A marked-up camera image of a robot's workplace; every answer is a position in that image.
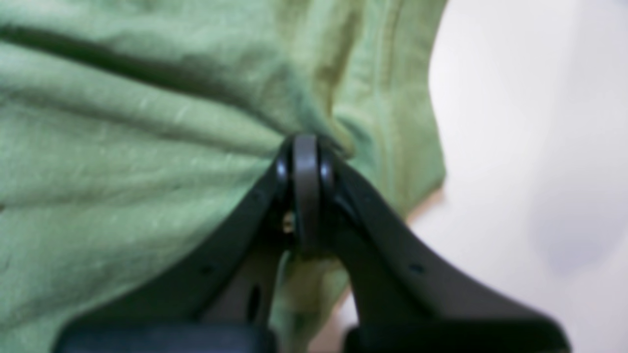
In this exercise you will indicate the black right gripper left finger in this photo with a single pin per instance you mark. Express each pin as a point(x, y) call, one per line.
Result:
point(218, 298)

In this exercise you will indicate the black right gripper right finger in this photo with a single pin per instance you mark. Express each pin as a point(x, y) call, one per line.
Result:
point(408, 298)

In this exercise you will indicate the olive green t-shirt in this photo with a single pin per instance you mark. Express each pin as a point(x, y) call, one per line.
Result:
point(127, 126)

